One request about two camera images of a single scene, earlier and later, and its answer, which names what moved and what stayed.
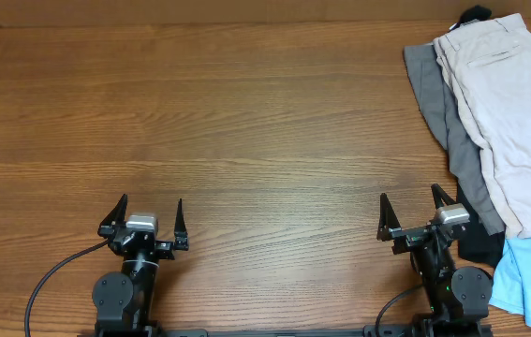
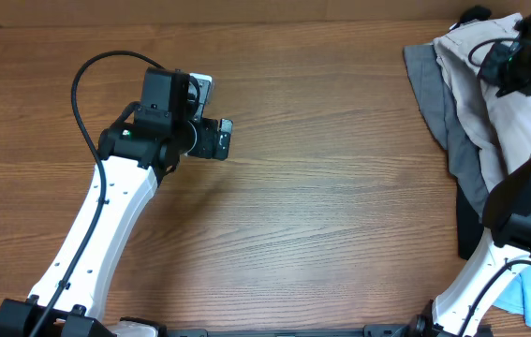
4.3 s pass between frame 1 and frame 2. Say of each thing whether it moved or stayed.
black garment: stayed
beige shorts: moved
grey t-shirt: stayed
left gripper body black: moved
